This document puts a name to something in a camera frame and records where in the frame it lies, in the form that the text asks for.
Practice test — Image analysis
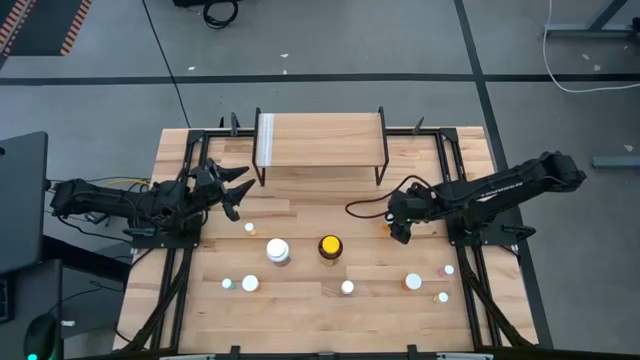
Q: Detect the black mat orange striped edge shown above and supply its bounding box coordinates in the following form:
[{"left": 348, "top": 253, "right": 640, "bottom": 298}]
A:
[{"left": 0, "top": 0, "right": 95, "bottom": 57}]

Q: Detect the large white supplement bottle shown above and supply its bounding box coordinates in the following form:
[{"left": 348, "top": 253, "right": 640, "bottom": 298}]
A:
[{"left": 265, "top": 237, "right": 292, "bottom": 267}]

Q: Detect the black computer mouse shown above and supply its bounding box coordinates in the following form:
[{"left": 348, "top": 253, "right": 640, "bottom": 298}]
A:
[{"left": 23, "top": 312, "right": 64, "bottom": 360}]

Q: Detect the thin black floor cable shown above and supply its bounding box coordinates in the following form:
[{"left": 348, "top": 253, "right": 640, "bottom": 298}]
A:
[{"left": 141, "top": 0, "right": 192, "bottom": 129}]

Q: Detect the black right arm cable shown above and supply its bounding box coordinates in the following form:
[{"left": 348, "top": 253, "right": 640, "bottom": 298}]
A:
[{"left": 343, "top": 173, "right": 432, "bottom": 220}]

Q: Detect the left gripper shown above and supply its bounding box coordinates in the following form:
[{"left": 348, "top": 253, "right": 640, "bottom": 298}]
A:
[{"left": 187, "top": 158, "right": 257, "bottom": 224}]

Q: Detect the dark grey desk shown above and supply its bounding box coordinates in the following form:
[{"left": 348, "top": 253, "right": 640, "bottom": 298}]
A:
[{"left": 0, "top": 258, "right": 65, "bottom": 360}]

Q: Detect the grey metal table base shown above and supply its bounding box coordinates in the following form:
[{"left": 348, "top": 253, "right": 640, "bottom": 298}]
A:
[{"left": 543, "top": 0, "right": 640, "bottom": 40}]

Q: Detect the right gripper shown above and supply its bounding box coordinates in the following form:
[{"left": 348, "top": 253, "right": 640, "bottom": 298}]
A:
[{"left": 387, "top": 180, "right": 437, "bottom": 246}]

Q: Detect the amber bottle yellow cap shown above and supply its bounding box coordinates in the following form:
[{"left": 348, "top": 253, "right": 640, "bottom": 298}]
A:
[{"left": 317, "top": 234, "right": 345, "bottom": 267}]

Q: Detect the black aluminium table frame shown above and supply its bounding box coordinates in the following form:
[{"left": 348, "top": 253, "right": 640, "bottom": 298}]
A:
[{"left": 112, "top": 127, "right": 539, "bottom": 360}]

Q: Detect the white floor cable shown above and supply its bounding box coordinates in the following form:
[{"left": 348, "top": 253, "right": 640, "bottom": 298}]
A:
[{"left": 542, "top": 0, "right": 640, "bottom": 95}]

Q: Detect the grey metal foot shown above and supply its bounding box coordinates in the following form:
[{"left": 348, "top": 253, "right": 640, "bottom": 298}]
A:
[{"left": 591, "top": 155, "right": 640, "bottom": 170}]

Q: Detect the black equipment box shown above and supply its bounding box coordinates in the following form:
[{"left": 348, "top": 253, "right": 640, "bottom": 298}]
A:
[{"left": 172, "top": 0, "right": 241, "bottom": 8}]

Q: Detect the wooden shelf black metal frame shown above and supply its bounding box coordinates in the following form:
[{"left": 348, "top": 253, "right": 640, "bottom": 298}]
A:
[{"left": 251, "top": 105, "right": 391, "bottom": 188}]

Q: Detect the yellow cable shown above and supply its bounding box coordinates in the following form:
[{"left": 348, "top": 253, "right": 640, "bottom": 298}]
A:
[{"left": 105, "top": 177, "right": 152, "bottom": 189}]

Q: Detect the black monitor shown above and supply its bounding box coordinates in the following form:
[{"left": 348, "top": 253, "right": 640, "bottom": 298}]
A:
[{"left": 0, "top": 130, "right": 50, "bottom": 275}]

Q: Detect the coiled black cable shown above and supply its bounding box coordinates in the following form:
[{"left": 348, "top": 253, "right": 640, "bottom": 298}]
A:
[{"left": 201, "top": 0, "right": 241, "bottom": 30}]

